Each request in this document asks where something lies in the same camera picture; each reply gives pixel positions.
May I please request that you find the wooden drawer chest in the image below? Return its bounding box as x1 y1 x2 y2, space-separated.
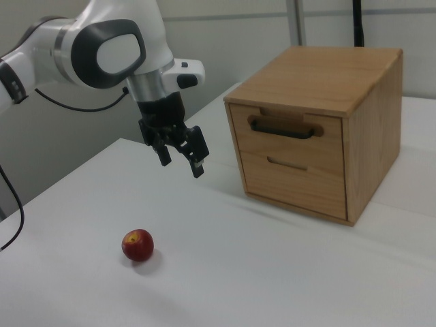
223 46 403 228

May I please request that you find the black drawer handle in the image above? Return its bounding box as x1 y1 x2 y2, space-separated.
249 118 315 141

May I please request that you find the wooden drawer without handle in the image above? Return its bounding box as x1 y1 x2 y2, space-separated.
239 149 348 219

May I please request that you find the red toy apple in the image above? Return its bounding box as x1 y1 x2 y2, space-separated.
121 228 155 262

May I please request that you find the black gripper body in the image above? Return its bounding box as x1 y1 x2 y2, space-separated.
136 91 187 146

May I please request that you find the black background pole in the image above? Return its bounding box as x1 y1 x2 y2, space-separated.
352 0 367 48

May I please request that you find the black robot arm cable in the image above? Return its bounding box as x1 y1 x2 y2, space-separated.
0 87 130 253

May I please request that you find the grey upright partition post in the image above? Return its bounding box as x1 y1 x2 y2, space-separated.
292 0 306 47

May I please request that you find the wooden drawer with handle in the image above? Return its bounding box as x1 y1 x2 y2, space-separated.
228 103 344 168

